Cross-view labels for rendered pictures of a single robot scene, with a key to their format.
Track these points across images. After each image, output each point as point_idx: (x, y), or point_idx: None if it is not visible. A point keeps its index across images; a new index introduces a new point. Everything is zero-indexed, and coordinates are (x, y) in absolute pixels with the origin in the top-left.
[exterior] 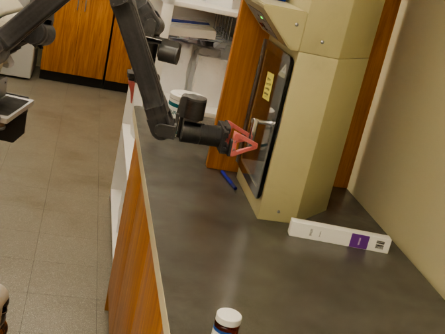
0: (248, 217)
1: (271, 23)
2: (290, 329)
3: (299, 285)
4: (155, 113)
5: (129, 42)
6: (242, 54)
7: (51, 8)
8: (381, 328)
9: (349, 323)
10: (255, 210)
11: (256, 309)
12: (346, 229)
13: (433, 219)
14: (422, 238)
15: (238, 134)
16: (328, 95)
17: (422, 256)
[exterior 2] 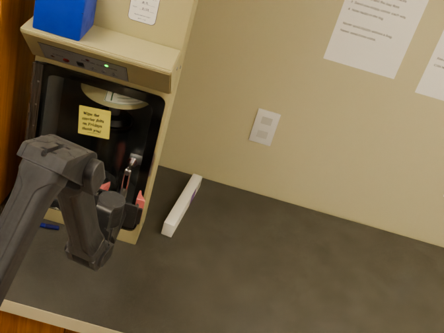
0: (132, 250)
1: (157, 80)
2: (333, 314)
3: (264, 275)
4: (100, 250)
5: (85, 211)
6: (0, 89)
7: (22, 260)
8: (318, 257)
9: (316, 273)
10: (123, 238)
11: (308, 323)
12: (185, 195)
13: (218, 141)
14: (207, 158)
15: (144, 199)
16: (172, 105)
17: (212, 170)
